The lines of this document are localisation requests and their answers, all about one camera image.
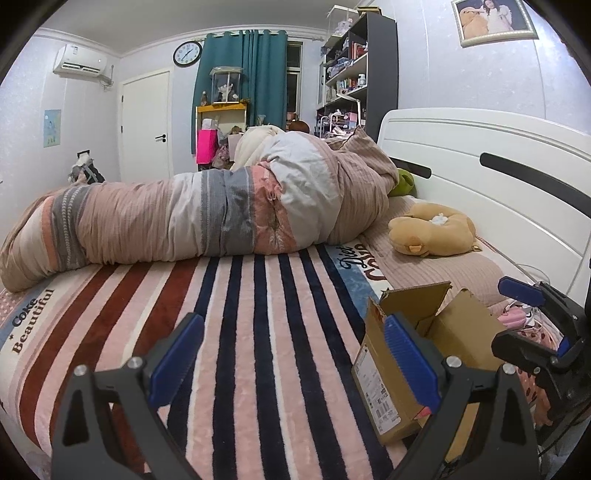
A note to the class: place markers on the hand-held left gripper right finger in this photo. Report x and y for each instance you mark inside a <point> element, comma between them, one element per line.
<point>413,364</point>

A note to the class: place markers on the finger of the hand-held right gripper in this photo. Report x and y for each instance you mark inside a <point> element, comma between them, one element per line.
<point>517,348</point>
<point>517,287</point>

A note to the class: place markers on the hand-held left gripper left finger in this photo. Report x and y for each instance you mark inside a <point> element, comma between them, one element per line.
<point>178,361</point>

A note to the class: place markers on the brown cardboard box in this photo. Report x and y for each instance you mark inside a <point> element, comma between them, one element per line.
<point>461,332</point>

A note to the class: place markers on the person's right hand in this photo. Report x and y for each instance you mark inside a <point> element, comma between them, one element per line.
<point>545,408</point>

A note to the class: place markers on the pink polka dot cloth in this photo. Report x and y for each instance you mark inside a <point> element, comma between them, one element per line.
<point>526,323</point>

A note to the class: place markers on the pink ribbed pillow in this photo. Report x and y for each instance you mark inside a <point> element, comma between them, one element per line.
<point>438,272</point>

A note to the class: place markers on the tan plush toy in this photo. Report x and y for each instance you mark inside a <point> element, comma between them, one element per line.
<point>438,235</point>

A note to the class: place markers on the striped printed blanket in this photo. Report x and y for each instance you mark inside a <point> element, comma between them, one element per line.
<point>277,323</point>

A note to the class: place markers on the pink grey striped duvet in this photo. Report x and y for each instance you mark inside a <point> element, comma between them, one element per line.
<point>161,217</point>

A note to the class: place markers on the green plush toy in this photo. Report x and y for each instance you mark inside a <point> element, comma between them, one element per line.
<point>402,182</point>

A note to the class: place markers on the white headboard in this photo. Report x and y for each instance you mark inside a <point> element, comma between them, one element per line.
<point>461,138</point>

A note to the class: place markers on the grey white stuffed toy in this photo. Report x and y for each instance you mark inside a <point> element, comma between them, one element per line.
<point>85,168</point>

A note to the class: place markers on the pink gift bag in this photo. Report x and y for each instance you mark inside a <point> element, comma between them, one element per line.
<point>207,146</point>

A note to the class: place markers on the cream pillow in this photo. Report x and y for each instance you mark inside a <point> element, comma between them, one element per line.
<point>251,147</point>

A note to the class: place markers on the white door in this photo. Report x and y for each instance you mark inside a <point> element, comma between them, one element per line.
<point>145,124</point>

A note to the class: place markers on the yellow shelf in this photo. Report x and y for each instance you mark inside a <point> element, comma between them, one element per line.
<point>221,108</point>

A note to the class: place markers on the dark bookshelf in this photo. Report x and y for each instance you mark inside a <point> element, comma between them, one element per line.
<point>383,60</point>

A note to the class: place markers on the brown plush toy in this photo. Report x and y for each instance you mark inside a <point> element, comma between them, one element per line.
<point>298,126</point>

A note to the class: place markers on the glass display case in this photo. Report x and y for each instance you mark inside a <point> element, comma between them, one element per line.
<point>226,85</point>

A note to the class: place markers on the teal curtain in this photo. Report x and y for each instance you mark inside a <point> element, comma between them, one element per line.
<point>258,69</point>

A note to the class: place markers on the window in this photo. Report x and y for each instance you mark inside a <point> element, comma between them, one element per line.
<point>294,78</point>

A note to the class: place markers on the white air conditioner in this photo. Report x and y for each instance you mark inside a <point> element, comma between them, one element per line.
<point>81,62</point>

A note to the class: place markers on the blue wall poster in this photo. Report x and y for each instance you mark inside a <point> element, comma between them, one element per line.
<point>52,128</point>

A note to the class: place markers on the framed wall picture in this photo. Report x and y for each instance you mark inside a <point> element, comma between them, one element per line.
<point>489,21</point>

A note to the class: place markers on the black wall clock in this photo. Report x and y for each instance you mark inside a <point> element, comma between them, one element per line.
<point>188,54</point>

